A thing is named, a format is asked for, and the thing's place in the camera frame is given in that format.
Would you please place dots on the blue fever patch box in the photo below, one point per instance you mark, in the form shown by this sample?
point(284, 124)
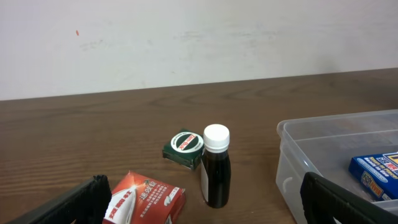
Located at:
point(377, 173)

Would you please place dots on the red medicine box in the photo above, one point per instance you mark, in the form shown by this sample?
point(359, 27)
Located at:
point(138, 199)

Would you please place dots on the green round-label balm box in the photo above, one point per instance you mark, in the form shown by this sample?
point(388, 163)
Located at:
point(185, 148)

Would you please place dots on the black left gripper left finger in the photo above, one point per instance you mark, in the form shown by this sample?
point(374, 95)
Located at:
point(86, 203)

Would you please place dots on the dark bottle white cap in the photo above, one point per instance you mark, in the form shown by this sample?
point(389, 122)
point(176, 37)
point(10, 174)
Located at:
point(215, 166)

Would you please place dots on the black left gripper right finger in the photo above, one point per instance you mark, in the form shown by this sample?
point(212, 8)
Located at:
point(327, 203)

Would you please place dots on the clear plastic container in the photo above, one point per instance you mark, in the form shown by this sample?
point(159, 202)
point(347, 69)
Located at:
point(325, 146)

